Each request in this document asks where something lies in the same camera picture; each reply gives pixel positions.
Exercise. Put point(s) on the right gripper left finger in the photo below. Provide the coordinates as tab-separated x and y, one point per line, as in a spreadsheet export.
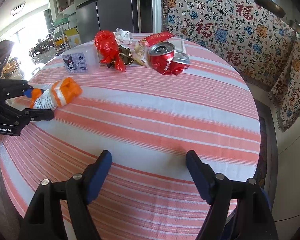
44	219

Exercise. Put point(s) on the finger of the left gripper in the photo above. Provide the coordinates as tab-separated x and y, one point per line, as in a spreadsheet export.
31	92
27	115

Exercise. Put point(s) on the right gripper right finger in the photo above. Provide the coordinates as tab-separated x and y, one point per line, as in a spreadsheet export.
238	210

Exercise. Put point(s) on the orange white plastic bag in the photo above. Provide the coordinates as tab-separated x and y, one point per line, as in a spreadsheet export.
60	94

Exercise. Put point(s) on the clear plastic cartoon box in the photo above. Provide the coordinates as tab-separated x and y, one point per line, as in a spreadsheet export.
81	60

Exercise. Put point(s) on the red plastic bag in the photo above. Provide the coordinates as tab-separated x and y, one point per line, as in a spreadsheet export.
107	46

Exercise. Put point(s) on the white floral tissue pack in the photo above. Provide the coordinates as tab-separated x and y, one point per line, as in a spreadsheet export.
123	37

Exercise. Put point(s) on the long red snack wrapper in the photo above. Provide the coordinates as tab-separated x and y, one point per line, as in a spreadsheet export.
155	38

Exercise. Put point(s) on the metal storage rack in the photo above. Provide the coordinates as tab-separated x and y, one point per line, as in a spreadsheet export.
63	29

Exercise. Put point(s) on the pink striped tablecloth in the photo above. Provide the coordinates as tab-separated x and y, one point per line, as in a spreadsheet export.
148	122

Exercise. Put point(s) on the dark gold crumpled wrapper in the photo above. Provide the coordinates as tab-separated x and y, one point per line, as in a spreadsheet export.
125	55

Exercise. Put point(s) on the grey refrigerator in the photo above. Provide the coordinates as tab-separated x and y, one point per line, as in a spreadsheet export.
96	15

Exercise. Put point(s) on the beige snack wrapper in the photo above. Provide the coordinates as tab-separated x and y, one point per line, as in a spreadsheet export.
140	54

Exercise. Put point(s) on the crushed red soda can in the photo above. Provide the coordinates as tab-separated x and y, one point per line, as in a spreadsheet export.
166	60

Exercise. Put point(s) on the white red paper packet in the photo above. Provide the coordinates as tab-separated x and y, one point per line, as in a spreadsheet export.
179	45

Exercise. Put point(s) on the patterned fu character blanket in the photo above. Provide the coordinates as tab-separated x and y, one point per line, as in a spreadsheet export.
248	37

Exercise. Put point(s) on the steel pot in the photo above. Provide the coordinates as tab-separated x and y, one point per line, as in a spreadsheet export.
295	25

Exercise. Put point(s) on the black frying pan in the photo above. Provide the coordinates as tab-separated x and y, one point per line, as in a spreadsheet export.
271	7

